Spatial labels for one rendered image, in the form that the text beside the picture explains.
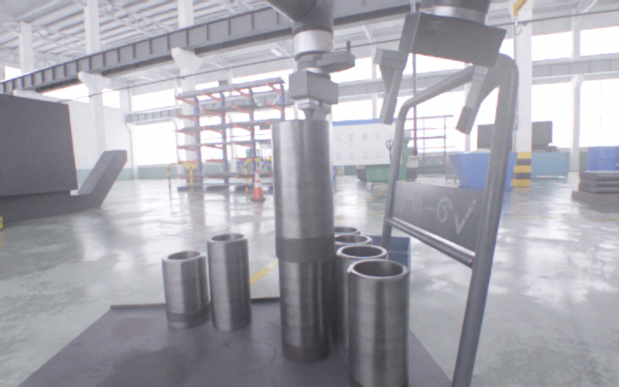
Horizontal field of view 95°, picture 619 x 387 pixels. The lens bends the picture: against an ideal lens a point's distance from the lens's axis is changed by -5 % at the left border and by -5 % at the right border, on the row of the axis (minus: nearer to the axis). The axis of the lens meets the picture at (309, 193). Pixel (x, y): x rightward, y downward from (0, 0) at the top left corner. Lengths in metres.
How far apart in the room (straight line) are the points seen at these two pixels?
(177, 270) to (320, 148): 0.62
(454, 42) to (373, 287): 0.42
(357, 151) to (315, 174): 7.67
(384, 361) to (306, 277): 0.24
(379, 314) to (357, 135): 7.75
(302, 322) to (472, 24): 0.68
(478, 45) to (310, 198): 0.35
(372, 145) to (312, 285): 7.57
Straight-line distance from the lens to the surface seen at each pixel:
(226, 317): 1.00
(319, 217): 0.58
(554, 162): 15.68
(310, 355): 0.84
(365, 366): 0.68
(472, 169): 8.25
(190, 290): 1.03
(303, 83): 0.64
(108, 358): 1.03
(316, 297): 0.77
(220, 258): 0.94
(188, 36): 14.23
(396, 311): 0.63
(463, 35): 0.49
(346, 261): 0.72
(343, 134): 8.30
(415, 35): 0.46
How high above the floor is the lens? 0.74
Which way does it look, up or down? 5 degrees down
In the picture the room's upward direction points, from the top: 2 degrees counter-clockwise
